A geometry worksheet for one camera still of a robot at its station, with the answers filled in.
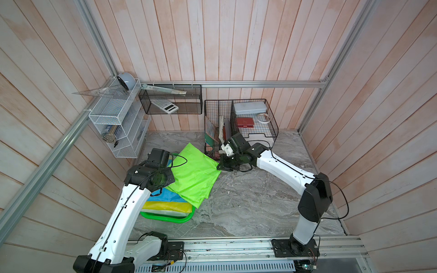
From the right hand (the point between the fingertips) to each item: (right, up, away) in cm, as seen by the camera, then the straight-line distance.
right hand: (216, 167), depth 82 cm
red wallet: (+17, +24, +13) cm, 32 cm away
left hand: (-22, -5, -9) cm, 24 cm away
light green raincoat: (-10, -3, -6) cm, 12 cm away
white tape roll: (+29, +27, +19) cm, 44 cm away
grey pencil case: (+20, +34, +21) cm, 44 cm away
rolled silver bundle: (-49, +14, -5) cm, 51 cm away
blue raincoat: (-23, -12, -5) cm, 27 cm away
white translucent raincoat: (-21, -21, -5) cm, 30 cm away
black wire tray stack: (+23, +26, +17) cm, 39 cm away
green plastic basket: (-14, -22, -8) cm, 28 cm away
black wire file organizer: (+3, +25, +26) cm, 36 cm away
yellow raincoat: (-21, -14, -5) cm, 26 cm away
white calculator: (-30, +34, +16) cm, 48 cm away
